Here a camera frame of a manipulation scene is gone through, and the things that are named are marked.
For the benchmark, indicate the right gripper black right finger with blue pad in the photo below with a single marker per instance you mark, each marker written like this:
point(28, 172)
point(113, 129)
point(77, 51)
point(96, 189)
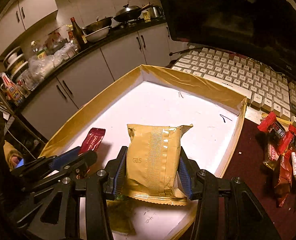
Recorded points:
point(224, 206)

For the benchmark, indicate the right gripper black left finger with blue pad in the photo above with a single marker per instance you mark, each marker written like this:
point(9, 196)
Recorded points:
point(64, 206)

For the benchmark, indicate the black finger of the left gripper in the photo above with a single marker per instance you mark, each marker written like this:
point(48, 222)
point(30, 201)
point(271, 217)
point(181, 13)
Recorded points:
point(43, 166)

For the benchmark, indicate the dark red candy bar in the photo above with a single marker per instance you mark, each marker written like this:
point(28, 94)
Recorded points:
point(93, 140)

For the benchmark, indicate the gold foil snack bag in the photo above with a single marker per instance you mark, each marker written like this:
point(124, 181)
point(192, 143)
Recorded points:
point(152, 161)

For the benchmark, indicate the green yellow snack packet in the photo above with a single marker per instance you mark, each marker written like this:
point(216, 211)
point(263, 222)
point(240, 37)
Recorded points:
point(120, 213)

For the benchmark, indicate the dark red table cloth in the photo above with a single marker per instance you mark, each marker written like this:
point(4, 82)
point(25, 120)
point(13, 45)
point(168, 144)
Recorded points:
point(246, 163)

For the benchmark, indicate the red snack packet pile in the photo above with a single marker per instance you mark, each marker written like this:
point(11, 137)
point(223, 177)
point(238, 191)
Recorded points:
point(280, 155)

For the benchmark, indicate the gold cardboard box tray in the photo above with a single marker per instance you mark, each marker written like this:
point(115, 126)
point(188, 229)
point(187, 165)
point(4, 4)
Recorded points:
point(157, 96)

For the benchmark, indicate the dark sauce bottle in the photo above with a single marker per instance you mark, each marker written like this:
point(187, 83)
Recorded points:
point(79, 35)

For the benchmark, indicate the beige mechanical keyboard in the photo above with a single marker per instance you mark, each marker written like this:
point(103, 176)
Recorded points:
point(265, 89)

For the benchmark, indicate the metal bowl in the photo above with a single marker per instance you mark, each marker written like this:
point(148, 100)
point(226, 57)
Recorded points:
point(97, 30)

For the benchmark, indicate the black monitor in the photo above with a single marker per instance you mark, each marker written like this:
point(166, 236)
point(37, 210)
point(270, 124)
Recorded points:
point(264, 30)

